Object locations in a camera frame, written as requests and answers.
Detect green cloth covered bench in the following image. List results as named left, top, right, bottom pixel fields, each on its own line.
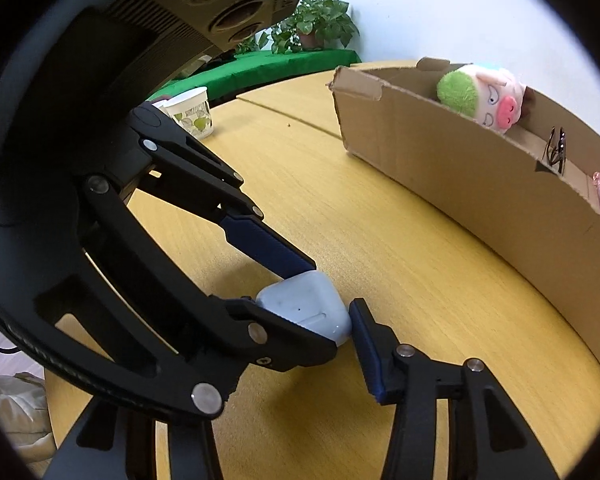
left=148, top=49, right=361, bottom=101

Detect paper cup with green print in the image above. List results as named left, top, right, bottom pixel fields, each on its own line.
left=163, top=87, right=214, bottom=140

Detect potted green plant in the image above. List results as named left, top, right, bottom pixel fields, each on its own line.
left=258, top=0, right=360, bottom=54

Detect shallow cardboard box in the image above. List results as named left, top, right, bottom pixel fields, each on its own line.
left=330, top=58, right=600, bottom=334

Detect black folded eyeglasses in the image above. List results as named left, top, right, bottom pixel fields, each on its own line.
left=544, top=128, right=567, bottom=176

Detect pig plush toy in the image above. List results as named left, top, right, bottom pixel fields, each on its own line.
left=436, top=64, right=527, bottom=134

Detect white earbuds case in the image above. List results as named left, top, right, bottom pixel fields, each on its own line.
left=256, top=270, right=351, bottom=347

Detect person in grey hoodie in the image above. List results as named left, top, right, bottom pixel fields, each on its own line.
left=0, top=352, right=57, bottom=479

